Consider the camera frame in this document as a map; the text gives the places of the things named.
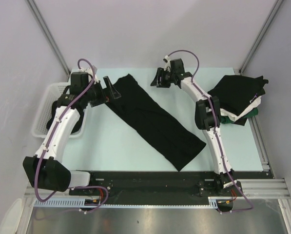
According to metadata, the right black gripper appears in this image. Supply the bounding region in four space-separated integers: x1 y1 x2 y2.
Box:
150 68 175 88

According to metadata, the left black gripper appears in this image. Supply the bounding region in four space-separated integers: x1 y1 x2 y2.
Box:
83 77 120 107

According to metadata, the white plastic laundry basket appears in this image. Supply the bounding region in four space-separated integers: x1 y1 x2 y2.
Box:
30 82 86 139

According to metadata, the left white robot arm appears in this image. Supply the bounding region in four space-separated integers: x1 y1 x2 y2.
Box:
23 71 121 195

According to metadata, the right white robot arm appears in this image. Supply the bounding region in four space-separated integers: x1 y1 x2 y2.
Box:
151 56 237 195

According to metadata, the black printed t-shirt in basket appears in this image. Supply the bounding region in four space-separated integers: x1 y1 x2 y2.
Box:
46 101 84 134

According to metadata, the white folded t-shirt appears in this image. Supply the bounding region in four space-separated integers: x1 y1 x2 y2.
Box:
220 97 261 122

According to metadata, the green folded t-shirt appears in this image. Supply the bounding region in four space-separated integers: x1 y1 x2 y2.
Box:
221 108 258 126

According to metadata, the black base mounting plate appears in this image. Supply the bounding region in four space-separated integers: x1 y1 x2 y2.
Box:
69 170 272 212

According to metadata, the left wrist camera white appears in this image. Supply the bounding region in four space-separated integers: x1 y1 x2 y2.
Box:
78 66 97 83

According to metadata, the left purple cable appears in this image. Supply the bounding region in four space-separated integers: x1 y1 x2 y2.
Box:
34 58 109 221

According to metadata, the purple cable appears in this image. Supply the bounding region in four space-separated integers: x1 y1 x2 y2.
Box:
34 58 109 221
166 50 255 213

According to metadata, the white slotted cable duct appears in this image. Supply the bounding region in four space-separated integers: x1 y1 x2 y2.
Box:
34 196 219 209

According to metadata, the left aluminium frame post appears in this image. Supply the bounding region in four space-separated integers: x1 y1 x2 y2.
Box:
25 0 71 76

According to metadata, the aluminium frame post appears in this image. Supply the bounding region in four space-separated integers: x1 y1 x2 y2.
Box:
25 0 71 76
238 0 285 75

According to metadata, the right aluminium frame post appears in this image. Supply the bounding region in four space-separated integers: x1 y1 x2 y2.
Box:
238 0 285 75

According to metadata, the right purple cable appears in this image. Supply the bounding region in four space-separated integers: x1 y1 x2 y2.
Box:
166 50 255 213

